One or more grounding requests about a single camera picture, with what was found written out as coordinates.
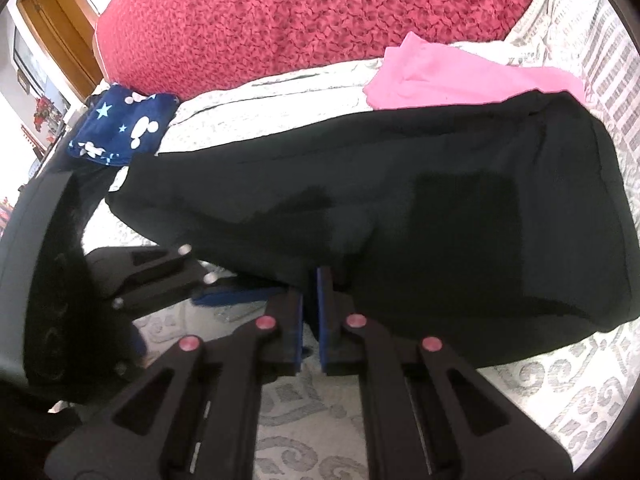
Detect pink cloth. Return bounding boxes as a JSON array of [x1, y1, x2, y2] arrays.
[[363, 31, 588, 111]]

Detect blue star printed cloth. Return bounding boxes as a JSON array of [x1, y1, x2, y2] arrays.
[[67, 84, 180, 167]]

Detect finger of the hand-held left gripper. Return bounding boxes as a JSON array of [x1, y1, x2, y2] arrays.
[[85, 244, 298, 322]]

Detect framed picture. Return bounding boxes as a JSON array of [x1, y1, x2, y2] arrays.
[[12, 27, 71, 113]]

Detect red textured blanket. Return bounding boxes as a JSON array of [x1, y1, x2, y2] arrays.
[[93, 0, 556, 101]]

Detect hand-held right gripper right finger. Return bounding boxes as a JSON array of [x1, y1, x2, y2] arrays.
[[315, 266, 576, 480]]

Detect white grey patterned bedspread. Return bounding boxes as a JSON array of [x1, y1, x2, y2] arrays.
[[47, 0, 640, 480]]

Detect black pants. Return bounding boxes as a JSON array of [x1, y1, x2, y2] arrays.
[[105, 91, 640, 368]]

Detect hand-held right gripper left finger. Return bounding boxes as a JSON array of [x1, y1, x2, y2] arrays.
[[47, 292, 306, 480]]

